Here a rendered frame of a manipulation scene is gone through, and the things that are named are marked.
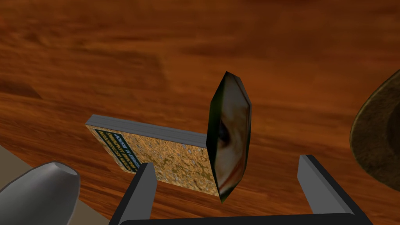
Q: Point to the green fruit half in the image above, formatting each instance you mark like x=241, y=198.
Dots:
x=231, y=134

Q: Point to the brown bowl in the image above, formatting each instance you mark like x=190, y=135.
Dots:
x=379, y=137

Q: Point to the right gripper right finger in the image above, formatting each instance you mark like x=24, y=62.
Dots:
x=322, y=190

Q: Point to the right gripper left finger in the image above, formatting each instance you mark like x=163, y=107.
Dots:
x=142, y=193

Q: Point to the yellow speckled book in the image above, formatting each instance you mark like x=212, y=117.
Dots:
x=168, y=159

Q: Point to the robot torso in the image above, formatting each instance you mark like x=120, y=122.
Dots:
x=40, y=193

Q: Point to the brown wooden table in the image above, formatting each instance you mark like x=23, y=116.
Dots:
x=156, y=56

